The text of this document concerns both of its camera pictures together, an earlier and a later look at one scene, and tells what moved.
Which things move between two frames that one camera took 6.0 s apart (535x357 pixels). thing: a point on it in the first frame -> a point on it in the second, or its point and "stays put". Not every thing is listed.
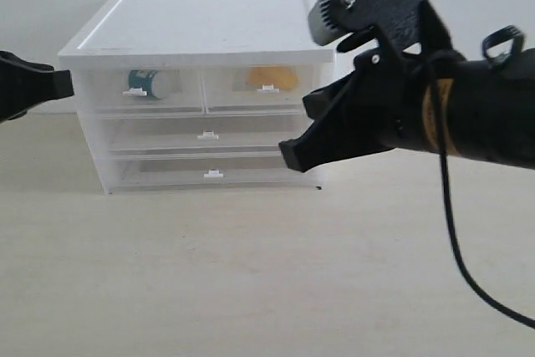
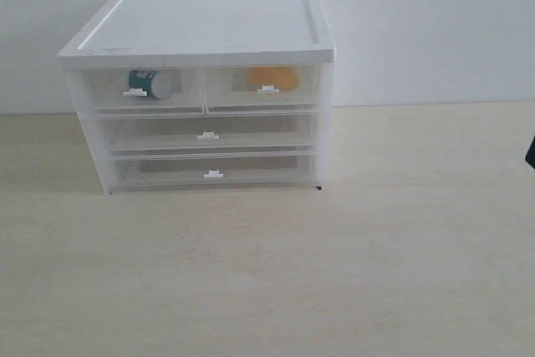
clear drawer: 258,89 stays put
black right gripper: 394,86 -> 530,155
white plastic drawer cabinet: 196,92 stays put
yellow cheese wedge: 282,78 stays put
